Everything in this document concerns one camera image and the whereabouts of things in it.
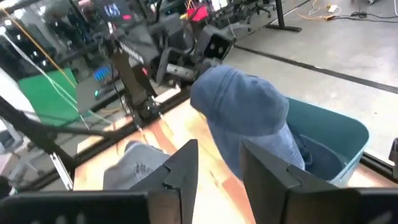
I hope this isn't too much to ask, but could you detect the yellow hanging cable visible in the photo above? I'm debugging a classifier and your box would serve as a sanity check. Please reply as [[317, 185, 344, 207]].
[[0, 7, 78, 90]]

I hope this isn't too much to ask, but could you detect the teal plastic bin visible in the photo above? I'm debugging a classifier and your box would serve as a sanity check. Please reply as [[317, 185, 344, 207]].
[[285, 97, 371, 188]]

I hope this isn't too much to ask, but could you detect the orange floor cable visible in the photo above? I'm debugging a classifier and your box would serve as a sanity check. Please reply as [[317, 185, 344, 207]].
[[294, 0, 342, 22]]

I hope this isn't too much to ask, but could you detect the silver aluminium bracket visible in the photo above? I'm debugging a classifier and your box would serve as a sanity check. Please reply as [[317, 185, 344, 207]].
[[49, 152, 75, 191]]

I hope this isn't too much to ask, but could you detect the black desk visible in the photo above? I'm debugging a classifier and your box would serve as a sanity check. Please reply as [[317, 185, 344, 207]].
[[266, 0, 303, 33]]

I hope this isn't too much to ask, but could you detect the monitor with blue graphics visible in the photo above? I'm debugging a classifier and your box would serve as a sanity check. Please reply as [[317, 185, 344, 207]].
[[93, 0, 135, 23]]

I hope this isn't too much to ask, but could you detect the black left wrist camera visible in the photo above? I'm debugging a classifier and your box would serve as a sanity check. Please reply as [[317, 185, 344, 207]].
[[195, 24, 236, 62]]

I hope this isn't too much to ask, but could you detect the green screen panel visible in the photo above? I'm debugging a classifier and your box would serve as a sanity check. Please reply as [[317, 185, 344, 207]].
[[17, 68, 82, 128]]

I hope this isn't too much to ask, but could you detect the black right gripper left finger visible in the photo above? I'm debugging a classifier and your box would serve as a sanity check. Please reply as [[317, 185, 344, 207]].
[[129, 139, 200, 224]]

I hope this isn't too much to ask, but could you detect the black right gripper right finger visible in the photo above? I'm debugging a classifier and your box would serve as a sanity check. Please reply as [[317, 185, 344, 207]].
[[239, 139, 358, 224]]

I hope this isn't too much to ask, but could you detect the white hanging cable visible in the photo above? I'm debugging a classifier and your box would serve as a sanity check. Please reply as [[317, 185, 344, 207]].
[[0, 30, 93, 129]]

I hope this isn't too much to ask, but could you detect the blue denim cap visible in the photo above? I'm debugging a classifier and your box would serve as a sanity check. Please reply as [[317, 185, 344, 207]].
[[189, 64, 307, 181]]

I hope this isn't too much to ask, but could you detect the light grey denim cap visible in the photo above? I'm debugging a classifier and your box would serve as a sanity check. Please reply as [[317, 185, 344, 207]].
[[102, 140, 172, 190]]

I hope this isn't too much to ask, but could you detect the black diagonal frame strut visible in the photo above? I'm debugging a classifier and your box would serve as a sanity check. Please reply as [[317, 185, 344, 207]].
[[0, 96, 133, 175]]

